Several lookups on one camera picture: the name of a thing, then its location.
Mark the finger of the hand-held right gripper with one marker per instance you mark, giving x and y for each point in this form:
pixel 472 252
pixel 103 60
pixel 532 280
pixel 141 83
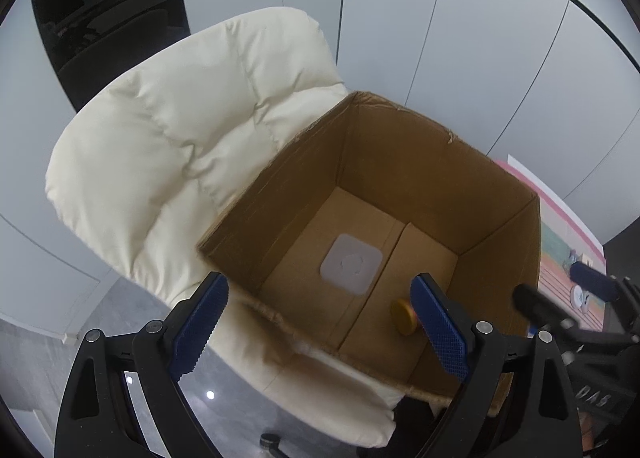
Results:
pixel 542 308
pixel 595 280

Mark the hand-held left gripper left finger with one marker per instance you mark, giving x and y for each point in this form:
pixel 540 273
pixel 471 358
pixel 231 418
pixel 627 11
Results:
pixel 200 328

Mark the white square pad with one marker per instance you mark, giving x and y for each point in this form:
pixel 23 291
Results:
pixel 352 263

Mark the cream padded chair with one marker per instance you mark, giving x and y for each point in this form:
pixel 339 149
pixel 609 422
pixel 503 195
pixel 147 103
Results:
pixel 175 138

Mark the clear jar with white lid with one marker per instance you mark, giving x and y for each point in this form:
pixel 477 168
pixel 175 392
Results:
pixel 580 297

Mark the black chair caster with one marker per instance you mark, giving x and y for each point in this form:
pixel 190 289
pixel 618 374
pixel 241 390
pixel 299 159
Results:
pixel 270 440

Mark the yellow round cap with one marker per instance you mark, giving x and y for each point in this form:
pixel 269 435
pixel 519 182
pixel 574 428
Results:
pixel 402 318

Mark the white table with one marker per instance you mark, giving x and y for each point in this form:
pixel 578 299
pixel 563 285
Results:
pixel 550 197

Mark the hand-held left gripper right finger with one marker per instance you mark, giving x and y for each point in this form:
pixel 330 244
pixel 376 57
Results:
pixel 440 328

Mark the striped tablecloth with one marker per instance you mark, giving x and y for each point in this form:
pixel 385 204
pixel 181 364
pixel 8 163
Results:
pixel 555 238

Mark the brown cardboard box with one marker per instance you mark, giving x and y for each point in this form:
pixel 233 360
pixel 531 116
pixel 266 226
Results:
pixel 400 163

